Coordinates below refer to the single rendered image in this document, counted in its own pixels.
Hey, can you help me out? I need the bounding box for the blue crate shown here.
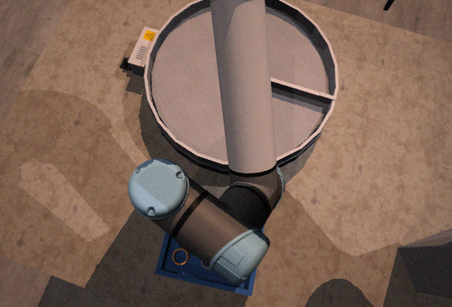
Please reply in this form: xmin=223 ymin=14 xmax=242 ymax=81
xmin=155 ymin=233 xmax=257 ymax=296

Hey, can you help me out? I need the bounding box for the orange metal ring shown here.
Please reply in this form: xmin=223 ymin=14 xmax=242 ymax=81
xmin=172 ymin=248 xmax=189 ymax=265

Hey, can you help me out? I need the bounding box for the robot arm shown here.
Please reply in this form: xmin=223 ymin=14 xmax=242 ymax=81
xmin=128 ymin=0 xmax=285 ymax=285

